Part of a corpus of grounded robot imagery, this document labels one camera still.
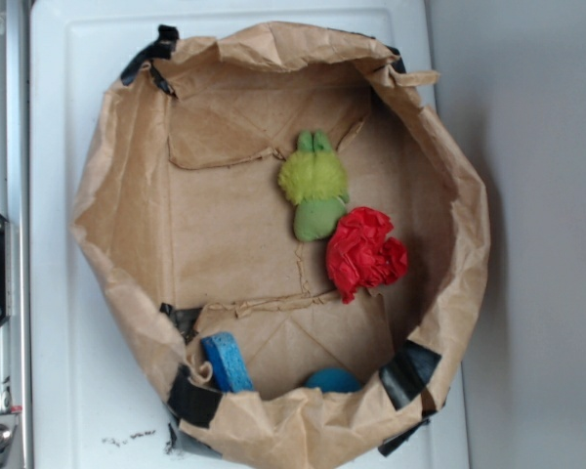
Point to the blue sponge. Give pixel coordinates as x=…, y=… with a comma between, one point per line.
x=229, y=370

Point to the brown paper bag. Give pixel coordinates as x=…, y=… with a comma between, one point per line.
x=181, y=217

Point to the green plush toy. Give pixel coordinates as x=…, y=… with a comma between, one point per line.
x=314, y=180

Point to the red crumpled tissue paper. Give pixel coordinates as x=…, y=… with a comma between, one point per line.
x=361, y=253

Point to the blue ball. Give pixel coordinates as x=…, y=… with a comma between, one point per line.
x=333, y=380

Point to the white plastic bin lid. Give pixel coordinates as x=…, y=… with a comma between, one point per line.
x=91, y=405

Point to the aluminium frame rail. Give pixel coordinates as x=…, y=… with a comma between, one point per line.
x=16, y=436

